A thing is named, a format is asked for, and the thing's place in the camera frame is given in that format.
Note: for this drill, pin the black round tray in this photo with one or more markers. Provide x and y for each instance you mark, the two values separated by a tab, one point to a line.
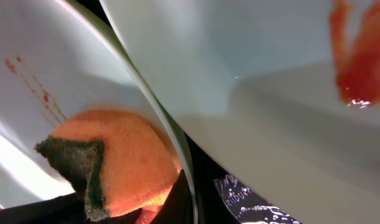
221	198

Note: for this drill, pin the pale green plate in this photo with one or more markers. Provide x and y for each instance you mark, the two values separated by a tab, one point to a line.
253	84

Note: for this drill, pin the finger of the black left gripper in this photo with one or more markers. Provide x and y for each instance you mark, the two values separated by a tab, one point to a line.
178	208
67	209

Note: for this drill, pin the orange green scrub sponge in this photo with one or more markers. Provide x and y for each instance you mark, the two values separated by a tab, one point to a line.
114	160

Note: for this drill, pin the light blue plate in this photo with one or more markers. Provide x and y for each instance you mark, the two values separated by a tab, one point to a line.
58	59

